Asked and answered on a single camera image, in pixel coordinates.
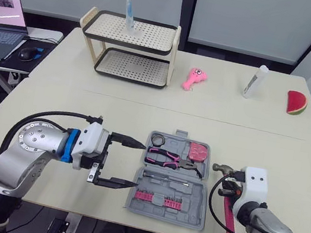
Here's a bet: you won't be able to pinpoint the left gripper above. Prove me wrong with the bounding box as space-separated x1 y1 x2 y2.
77 127 149 194

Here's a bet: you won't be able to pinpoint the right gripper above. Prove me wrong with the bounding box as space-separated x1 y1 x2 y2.
218 178 243 200

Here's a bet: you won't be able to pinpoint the hammer with pink handle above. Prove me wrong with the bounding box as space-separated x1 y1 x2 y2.
200 162 249 233

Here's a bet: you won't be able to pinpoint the pink and black pliers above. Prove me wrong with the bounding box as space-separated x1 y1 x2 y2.
142 145 207 179

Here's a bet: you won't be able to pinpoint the black tape roll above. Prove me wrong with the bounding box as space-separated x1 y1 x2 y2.
150 133 167 149

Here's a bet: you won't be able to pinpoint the pink tape measure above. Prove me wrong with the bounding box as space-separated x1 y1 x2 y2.
186 141 211 164

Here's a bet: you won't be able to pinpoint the grey tool case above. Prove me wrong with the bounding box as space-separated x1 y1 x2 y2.
120 122 221 232

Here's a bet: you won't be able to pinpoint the pink bit holder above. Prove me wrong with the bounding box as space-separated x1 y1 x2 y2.
133 189 164 206
163 196 184 210

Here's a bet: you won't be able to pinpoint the watermelon slice toy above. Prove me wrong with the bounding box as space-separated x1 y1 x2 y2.
283 89 311 118

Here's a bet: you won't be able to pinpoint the pink plush toy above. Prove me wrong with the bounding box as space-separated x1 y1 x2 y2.
180 64 211 95

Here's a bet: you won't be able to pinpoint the cream two-tier shelf rack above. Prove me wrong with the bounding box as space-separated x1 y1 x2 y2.
70 4 183 92

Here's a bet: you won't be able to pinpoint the white side table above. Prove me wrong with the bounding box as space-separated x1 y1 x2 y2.
0 20 65 103

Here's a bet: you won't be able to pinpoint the black computer mouse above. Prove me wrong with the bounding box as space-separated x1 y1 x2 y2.
17 45 37 62

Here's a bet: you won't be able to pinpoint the blue and white tube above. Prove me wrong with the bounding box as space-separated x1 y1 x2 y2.
118 0 141 33

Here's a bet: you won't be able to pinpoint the black mouse pad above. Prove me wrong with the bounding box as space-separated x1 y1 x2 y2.
0 34 56 77

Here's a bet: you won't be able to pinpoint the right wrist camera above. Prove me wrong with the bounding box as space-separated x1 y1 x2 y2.
229 164 272 221

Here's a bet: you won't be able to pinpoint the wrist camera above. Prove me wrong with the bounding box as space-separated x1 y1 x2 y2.
69 119 112 175
229 164 272 221

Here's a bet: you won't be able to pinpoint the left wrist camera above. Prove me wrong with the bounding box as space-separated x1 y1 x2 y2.
69 119 112 175

